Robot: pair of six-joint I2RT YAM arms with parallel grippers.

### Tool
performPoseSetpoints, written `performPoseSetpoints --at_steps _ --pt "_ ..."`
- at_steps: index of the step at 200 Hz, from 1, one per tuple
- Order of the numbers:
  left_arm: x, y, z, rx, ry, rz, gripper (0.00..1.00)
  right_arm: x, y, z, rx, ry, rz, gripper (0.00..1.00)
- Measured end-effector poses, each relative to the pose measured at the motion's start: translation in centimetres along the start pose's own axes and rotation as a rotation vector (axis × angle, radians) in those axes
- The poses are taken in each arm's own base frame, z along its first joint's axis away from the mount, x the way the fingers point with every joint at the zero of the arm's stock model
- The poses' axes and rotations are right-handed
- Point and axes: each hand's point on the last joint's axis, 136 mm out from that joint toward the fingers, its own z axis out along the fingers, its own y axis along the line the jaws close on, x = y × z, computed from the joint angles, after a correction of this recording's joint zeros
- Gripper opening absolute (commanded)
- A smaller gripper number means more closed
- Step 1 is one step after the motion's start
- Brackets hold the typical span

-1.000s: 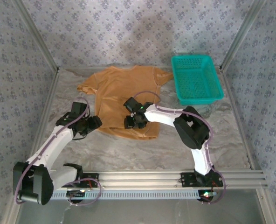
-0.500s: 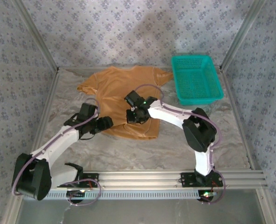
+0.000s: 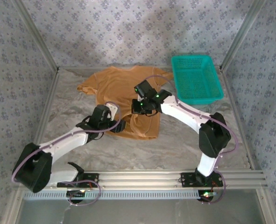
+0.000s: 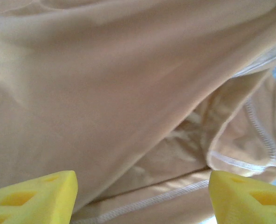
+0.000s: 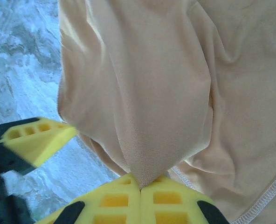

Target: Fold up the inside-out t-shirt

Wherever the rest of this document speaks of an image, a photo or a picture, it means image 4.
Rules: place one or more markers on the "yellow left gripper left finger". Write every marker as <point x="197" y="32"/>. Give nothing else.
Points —
<point x="30" y="200"/>

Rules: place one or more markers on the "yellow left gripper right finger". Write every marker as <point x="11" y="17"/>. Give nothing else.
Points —
<point x="250" y="200"/>

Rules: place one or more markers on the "tan t-shirt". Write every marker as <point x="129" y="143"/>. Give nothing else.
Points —
<point x="105" y="93"/>

